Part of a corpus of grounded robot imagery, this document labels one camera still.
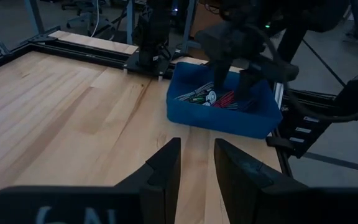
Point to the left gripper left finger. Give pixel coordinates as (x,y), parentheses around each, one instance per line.
(154,193)

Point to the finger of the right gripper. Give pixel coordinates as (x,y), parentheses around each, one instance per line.
(272,72)
(222,76)

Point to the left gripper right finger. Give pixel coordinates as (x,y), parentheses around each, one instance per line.
(244,186)

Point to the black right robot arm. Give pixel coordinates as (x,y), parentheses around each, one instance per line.
(154,28)

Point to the blue plastic bin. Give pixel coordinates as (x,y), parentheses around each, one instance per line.
(216,119)

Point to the grey metal stand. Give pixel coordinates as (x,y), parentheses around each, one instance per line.
(33,15)

